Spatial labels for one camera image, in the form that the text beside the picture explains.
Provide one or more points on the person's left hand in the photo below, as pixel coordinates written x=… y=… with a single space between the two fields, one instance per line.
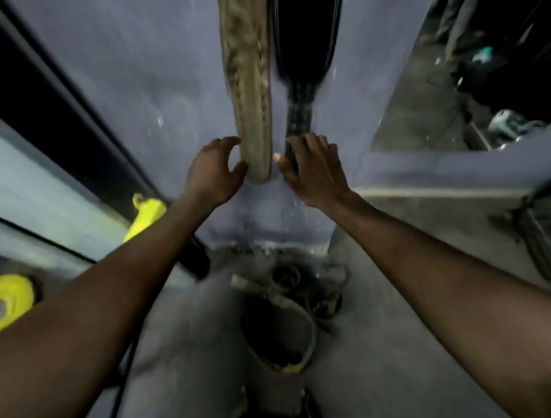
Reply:
x=209 y=176

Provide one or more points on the person's right hand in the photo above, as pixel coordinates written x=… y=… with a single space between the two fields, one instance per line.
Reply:
x=318 y=176

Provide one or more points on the person's left thumb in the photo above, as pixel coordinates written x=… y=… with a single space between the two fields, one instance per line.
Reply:
x=239 y=170

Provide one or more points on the person's right middle finger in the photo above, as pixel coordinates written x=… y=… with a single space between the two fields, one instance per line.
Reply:
x=313 y=140

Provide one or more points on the person's right thumb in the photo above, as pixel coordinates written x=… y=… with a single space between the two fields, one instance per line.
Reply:
x=284 y=166

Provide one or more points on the person's left forearm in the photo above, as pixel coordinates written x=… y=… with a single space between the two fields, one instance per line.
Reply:
x=107 y=293

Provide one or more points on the person's right forearm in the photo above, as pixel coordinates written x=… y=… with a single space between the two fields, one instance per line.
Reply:
x=452 y=284

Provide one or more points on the black cylinder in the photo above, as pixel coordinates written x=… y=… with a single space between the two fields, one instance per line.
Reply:
x=196 y=258

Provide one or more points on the yellow cloth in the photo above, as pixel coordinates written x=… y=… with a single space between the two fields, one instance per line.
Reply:
x=146 y=215

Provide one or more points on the small round tin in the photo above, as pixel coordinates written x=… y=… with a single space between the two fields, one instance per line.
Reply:
x=286 y=276
x=325 y=305

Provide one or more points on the blue-grey metal panel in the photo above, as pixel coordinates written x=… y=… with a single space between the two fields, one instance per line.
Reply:
x=150 y=86

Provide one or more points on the grey bucket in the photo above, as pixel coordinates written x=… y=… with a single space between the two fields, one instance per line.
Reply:
x=280 y=336

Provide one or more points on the grey machine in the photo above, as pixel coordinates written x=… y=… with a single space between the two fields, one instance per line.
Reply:
x=512 y=125

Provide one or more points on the yellow round object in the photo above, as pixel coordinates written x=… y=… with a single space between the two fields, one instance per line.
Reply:
x=15 y=299

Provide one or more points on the black window frame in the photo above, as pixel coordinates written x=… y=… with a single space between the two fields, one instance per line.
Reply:
x=47 y=112

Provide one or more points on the metal frame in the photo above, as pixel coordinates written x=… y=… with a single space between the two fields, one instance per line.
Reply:
x=533 y=232

